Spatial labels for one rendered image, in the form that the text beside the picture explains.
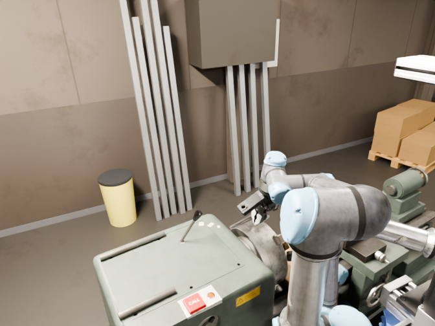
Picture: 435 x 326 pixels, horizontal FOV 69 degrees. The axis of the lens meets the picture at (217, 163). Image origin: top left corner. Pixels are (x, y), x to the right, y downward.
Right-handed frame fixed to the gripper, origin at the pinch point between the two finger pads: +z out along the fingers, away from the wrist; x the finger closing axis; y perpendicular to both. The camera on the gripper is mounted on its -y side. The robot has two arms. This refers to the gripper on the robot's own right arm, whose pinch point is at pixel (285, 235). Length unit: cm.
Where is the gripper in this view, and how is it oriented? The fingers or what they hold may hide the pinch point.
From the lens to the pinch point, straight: 172.4
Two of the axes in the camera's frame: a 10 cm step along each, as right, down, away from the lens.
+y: 8.6, -2.5, 4.5
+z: -5.1, -3.7, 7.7
